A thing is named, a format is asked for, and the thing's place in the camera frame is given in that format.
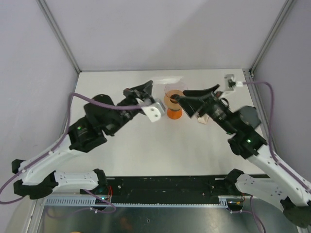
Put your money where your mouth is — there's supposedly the aluminium left corner post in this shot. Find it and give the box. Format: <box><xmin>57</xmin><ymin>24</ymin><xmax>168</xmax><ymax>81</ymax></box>
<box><xmin>36</xmin><ymin>0</ymin><xmax>81</xmax><ymax>74</ymax></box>

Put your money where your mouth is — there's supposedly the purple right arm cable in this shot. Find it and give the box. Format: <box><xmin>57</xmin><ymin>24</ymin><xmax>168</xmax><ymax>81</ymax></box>
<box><xmin>242</xmin><ymin>81</ymin><xmax>311</xmax><ymax>192</ymax></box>

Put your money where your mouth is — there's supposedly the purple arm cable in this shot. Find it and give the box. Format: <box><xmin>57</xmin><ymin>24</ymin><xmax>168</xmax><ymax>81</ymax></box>
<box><xmin>0</xmin><ymin>93</ymin><xmax>149</xmax><ymax>204</ymax></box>
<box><xmin>242</xmin><ymin>81</ymin><xmax>311</xmax><ymax>192</ymax></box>

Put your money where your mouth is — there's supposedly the wooden and orange dripper stand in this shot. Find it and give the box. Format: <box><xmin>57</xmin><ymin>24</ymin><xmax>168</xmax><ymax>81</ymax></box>
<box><xmin>164</xmin><ymin>96</ymin><xmax>183</xmax><ymax>120</ymax></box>

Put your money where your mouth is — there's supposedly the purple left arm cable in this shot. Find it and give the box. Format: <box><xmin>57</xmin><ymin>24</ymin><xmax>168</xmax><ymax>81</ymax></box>
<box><xmin>0</xmin><ymin>93</ymin><xmax>149</xmax><ymax>204</ymax></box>

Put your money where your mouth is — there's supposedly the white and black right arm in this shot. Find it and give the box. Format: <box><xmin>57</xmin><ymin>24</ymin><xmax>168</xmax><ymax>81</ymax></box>
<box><xmin>175</xmin><ymin>85</ymin><xmax>311</xmax><ymax>228</ymax></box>

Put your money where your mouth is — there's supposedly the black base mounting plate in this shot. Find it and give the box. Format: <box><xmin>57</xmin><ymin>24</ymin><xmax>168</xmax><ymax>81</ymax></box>
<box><xmin>80</xmin><ymin>174</ymin><xmax>255</xmax><ymax>205</ymax></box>

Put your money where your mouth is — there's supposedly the clear pink plastic dripper cone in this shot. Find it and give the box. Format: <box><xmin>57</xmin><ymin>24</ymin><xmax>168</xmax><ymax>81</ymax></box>
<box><xmin>164</xmin><ymin>82</ymin><xmax>188</xmax><ymax>110</ymax></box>

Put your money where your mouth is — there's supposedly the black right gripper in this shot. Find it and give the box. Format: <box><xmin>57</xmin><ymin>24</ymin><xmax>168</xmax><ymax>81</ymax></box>
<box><xmin>175</xmin><ymin>84</ymin><xmax>238</xmax><ymax>135</ymax></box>

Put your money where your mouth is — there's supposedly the aluminium corner post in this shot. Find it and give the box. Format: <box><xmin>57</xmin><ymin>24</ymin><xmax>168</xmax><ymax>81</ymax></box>
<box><xmin>249</xmin><ymin>0</ymin><xmax>297</xmax><ymax>74</ymax></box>
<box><xmin>36</xmin><ymin>0</ymin><xmax>81</xmax><ymax>74</ymax></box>

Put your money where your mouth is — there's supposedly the cream coffee filter holder stack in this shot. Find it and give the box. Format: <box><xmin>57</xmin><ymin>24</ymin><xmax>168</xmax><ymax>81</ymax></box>
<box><xmin>198</xmin><ymin>114</ymin><xmax>209</xmax><ymax>125</ymax></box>

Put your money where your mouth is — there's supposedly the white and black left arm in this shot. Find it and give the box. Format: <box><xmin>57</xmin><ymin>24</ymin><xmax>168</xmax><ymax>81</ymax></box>
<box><xmin>12</xmin><ymin>80</ymin><xmax>156</xmax><ymax>200</ymax></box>

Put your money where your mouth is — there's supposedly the aluminium right corner post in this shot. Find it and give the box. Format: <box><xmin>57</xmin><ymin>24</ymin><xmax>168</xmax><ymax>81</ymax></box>
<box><xmin>249</xmin><ymin>0</ymin><xmax>297</xmax><ymax>74</ymax></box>

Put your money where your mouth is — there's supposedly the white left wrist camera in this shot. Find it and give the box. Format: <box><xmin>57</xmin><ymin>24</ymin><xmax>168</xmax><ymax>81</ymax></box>
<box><xmin>136</xmin><ymin>98</ymin><xmax>166</xmax><ymax>122</ymax></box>

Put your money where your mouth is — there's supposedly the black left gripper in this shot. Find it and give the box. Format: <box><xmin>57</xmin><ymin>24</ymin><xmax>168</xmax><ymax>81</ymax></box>
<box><xmin>106</xmin><ymin>80</ymin><xmax>154</xmax><ymax>135</ymax></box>

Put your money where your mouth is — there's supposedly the aluminium frame rail front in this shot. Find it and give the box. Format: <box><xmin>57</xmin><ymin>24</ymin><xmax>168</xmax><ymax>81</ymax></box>
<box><xmin>35</xmin><ymin>176</ymin><xmax>300</xmax><ymax>198</ymax></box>

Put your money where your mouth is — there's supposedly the grey slotted cable duct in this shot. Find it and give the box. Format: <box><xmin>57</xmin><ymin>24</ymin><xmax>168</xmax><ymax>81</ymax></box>
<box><xmin>44</xmin><ymin>196</ymin><xmax>243</xmax><ymax>208</ymax></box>

